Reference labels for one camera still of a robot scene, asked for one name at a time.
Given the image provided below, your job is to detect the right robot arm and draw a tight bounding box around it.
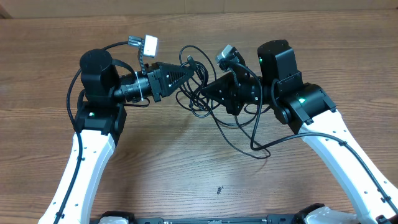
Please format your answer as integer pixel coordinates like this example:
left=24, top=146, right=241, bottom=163
left=202, top=40, right=397, bottom=223

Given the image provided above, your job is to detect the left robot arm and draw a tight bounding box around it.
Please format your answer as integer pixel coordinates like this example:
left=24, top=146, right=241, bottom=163
left=39, top=47, right=197, bottom=223

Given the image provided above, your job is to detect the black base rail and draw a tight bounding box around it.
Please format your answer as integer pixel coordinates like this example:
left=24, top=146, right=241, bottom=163
left=90, top=203, right=358, bottom=224

